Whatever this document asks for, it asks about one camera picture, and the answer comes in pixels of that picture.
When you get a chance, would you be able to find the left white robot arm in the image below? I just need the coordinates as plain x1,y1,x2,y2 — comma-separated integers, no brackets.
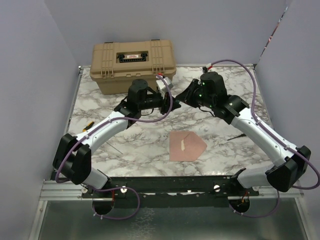
52,75,181,198

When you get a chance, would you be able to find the pink paper envelope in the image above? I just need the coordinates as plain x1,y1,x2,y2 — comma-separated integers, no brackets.
169,131,207,162

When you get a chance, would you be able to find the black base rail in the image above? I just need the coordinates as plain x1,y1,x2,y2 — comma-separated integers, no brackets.
82,175,259,209

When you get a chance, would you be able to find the thin metal rod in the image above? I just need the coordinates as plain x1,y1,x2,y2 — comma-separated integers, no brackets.
106,142,123,154

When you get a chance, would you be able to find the yellow black screwdriver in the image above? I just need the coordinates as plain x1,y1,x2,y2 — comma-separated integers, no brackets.
82,121,95,132

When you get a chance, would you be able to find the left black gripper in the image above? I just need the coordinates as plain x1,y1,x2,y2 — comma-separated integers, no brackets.
139,90,182,116

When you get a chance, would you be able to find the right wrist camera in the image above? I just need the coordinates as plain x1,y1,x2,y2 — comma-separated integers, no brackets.
200,65,213,80

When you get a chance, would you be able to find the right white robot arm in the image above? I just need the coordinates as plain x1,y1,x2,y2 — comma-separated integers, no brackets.
176,71,311,196

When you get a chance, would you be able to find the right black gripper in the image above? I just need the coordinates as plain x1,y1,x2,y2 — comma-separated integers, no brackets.
176,78,215,110

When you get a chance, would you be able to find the tan plastic toolbox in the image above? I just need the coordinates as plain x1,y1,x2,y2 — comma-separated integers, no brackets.
89,39,177,95

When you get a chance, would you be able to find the tan paper letter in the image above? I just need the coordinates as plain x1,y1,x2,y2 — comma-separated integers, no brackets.
180,139,185,151

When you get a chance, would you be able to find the red black screwdriver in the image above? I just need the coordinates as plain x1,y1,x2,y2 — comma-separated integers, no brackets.
227,133,246,141

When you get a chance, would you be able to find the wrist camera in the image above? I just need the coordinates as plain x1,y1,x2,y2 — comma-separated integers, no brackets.
156,76,173,95
200,65,213,80

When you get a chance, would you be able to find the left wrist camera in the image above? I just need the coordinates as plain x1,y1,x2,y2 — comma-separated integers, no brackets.
156,76,173,95

